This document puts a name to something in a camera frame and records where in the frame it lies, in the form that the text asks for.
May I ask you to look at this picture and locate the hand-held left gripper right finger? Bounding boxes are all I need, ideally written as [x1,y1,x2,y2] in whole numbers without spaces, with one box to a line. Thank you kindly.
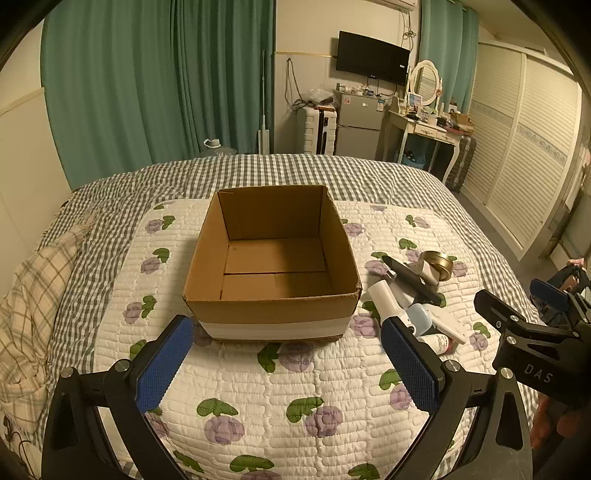
[381,318,536,480]

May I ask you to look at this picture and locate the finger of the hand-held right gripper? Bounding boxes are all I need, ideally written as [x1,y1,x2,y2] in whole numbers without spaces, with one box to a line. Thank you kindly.
[473,289,583,344]
[529,268,591,333]

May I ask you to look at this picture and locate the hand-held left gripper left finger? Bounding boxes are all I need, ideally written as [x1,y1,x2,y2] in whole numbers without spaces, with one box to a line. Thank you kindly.
[41,315,197,480]

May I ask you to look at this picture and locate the light blue plastic object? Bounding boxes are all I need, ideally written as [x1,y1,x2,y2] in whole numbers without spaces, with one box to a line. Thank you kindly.
[406,304,435,336]

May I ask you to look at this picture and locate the white rectangular box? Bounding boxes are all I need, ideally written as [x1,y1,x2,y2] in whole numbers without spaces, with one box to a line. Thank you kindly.
[427,309,468,345]

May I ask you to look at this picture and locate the white handheld device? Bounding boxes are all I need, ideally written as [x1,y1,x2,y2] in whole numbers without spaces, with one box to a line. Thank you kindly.
[368,281,416,325]

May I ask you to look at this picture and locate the round gold tin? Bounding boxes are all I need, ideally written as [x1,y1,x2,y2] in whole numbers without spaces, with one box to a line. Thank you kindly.
[419,250,455,282]

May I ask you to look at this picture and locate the black remote control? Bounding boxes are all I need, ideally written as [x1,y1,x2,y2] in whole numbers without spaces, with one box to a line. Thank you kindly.
[380,255,441,305]

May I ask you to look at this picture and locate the cardboard box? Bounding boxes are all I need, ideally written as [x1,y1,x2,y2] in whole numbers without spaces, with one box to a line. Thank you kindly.
[183,185,362,343]

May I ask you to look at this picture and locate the person's right hand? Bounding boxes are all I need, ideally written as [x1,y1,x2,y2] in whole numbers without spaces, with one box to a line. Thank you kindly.
[536,394,591,446]

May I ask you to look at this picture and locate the small bottle with red label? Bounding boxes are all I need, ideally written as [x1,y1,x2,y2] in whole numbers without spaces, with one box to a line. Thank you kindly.
[418,334,451,356]

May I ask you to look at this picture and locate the small white jar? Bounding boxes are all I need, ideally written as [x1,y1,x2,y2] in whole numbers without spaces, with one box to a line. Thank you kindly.
[409,261,439,288]

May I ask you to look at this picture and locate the white floral quilted mat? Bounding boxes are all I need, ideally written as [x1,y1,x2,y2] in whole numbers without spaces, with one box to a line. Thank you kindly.
[92,198,546,480]

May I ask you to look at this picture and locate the beige plaid blanket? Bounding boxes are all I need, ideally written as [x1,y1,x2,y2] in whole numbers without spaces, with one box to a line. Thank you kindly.
[0,226,93,444]

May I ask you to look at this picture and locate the dark suitcase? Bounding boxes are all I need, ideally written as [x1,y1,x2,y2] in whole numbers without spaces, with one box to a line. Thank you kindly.
[445,134,476,192]

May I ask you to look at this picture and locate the white louvred wardrobe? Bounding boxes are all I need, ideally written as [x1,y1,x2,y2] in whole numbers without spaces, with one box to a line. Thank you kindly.
[459,39,585,261]

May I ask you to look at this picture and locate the white dressing table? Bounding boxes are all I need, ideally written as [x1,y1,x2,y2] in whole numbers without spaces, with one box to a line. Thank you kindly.
[376,108,465,183]

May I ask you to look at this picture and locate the clear water jug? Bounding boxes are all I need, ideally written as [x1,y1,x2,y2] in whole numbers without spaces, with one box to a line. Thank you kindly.
[198,138,238,160]

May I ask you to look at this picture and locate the small silver fridge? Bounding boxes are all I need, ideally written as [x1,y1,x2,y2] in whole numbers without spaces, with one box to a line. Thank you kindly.
[333,89,386,160]

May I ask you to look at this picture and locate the oval white vanity mirror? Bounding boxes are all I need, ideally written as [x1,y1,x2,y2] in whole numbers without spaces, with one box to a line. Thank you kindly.
[409,60,443,109]

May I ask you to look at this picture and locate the white flat mop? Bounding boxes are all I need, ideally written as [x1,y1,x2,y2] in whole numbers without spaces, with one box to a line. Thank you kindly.
[256,50,273,155]

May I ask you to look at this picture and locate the white hard suitcase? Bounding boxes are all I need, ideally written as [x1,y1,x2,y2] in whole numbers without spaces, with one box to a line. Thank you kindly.
[295,105,340,155]

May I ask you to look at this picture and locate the narrow green curtain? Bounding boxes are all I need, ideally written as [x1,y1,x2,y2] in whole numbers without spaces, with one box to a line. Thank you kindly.
[418,0,481,112]

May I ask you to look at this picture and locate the wide green curtain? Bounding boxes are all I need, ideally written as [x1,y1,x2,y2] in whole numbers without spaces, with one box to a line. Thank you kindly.
[41,0,278,190]

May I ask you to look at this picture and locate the black wall television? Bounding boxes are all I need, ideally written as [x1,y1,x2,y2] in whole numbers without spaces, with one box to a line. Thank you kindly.
[335,31,411,85]

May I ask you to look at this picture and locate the hanging wall cables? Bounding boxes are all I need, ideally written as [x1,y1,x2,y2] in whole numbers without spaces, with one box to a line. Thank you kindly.
[284,58,315,112]

